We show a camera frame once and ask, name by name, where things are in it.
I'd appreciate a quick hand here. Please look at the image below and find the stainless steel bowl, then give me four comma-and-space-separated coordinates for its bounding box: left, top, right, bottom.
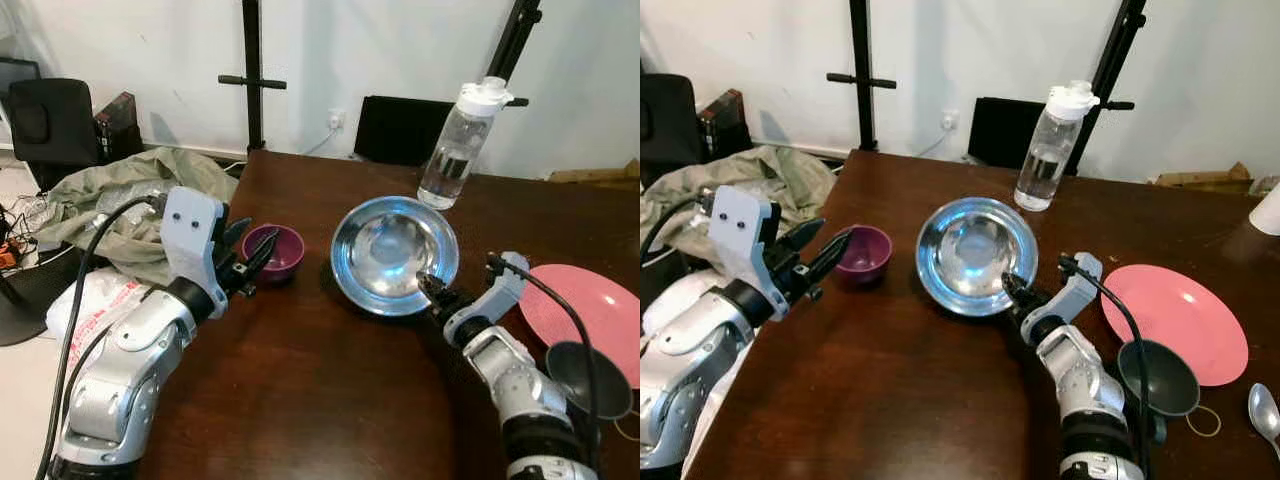
915, 196, 1039, 318
330, 196, 461, 317

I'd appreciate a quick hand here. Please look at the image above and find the small purple bowl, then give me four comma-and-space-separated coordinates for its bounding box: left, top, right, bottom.
242, 224, 305, 282
835, 224, 893, 291

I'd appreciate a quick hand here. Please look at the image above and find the olive green cloth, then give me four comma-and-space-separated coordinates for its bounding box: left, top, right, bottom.
38, 147, 241, 286
640, 145, 839, 263

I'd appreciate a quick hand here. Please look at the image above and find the dark grey small bowl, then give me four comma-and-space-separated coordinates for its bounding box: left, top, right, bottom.
545, 341, 634, 421
1117, 339, 1201, 419

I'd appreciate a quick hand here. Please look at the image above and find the dark red box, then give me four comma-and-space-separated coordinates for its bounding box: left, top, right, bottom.
698, 89, 746, 156
93, 91, 138, 159

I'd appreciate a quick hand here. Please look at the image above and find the clear white-capped water bottle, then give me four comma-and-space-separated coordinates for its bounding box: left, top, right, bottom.
417, 77, 514, 211
1013, 81, 1101, 212

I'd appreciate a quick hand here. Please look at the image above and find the pink plate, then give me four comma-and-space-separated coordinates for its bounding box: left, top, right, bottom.
1100, 264, 1251, 389
518, 264, 641, 391

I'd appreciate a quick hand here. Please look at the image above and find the black flat case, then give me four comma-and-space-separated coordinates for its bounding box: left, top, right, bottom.
354, 95, 456, 167
967, 97, 1046, 169

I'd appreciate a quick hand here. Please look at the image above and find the black chair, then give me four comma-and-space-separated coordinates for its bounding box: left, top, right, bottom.
8, 78, 103, 191
640, 73, 711, 191

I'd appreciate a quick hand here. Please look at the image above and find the black upright stand pole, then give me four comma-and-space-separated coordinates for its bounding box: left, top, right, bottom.
826, 0, 898, 153
218, 0, 288, 153

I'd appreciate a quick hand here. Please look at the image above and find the thin rubber band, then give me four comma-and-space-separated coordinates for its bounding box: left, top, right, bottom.
1185, 404, 1223, 439

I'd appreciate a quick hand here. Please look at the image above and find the flat brown cardboard piece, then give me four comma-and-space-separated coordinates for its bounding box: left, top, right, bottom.
548, 160, 641, 186
1150, 162, 1253, 191

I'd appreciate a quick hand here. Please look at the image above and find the metal spoon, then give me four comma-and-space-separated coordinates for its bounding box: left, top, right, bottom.
1247, 382, 1280, 471

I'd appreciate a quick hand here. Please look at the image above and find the black slanted stand pole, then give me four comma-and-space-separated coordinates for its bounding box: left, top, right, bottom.
485, 0, 544, 109
1065, 0, 1149, 176

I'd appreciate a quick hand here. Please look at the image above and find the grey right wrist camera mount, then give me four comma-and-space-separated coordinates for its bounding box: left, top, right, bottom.
1020, 252, 1104, 346
443, 252, 531, 348

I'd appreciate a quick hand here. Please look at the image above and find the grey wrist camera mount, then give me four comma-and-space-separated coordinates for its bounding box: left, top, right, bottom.
443, 252, 531, 348
708, 187, 783, 321
1020, 252, 1104, 346
160, 186, 229, 306

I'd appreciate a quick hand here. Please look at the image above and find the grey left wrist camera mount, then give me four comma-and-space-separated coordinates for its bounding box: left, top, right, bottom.
708, 187, 783, 321
160, 186, 229, 306

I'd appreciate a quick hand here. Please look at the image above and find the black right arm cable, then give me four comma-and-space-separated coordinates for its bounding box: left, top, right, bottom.
1060, 255, 1156, 480
487, 253, 601, 471

